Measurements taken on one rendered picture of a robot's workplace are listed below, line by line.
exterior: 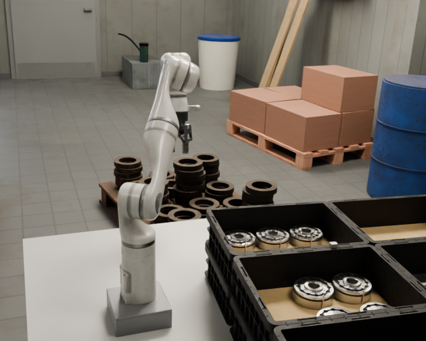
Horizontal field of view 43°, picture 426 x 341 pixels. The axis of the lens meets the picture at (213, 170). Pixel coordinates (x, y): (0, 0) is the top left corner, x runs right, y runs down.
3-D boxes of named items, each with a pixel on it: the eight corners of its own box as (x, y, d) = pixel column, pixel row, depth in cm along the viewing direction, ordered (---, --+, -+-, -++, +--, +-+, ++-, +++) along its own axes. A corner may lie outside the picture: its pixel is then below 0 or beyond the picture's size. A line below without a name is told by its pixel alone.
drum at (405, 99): (462, 206, 417) (487, 86, 386) (396, 214, 398) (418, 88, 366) (410, 178, 471) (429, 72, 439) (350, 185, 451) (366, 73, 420)
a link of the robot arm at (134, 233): (112, 189, 136) (114, 249, 142) (148, 193, 134) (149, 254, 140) (126, 176, 145) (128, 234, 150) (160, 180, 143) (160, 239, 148)
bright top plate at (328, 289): (303, 302, 133) (303, 300, 133) (287, 281, 142) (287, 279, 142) (340, 297, 136) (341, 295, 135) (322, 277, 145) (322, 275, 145)
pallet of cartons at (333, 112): (381, 163, 508) (394, 78, 481) (277, 172, 472) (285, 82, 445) (308, 124, 633) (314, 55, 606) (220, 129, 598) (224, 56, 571)
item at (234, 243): (229, 248, 158) (229, 246, 157) (217, 233, 166) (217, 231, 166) (260, 243, 161) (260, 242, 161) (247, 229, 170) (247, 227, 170)
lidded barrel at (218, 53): (244, 90, 804) (247, 38, 779) (203, 91, 783) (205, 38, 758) (229, 82, 859) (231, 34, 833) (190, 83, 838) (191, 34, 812)
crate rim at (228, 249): (230, 264, 139) (231, 255, 139) (204, 215, 167) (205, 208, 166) (370, 251, 149) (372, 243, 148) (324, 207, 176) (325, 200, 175)
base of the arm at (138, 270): (127, 307, 145) (126, 250, 139) (119, 289, 153) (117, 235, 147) (160, 300, 148) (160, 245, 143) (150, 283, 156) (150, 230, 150)
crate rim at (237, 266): (270, 335, 112) (270, 325, 111) (230, 264, 139) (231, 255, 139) (438, 314, 122) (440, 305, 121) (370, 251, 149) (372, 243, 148)
